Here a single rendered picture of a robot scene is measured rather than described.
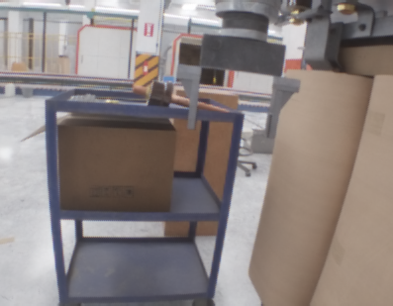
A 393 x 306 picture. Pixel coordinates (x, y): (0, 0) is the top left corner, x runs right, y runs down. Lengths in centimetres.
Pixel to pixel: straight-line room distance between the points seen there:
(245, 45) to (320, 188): 57
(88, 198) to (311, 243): 77
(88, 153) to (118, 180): 14
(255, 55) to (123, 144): 63
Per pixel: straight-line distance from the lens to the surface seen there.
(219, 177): 175
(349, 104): 86
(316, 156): 89
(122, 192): 104
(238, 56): 45
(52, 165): 96
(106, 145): 98
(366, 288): 73
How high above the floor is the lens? 102
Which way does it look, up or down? 16 degrees down
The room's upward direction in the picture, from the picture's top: 7 degrees clockwise
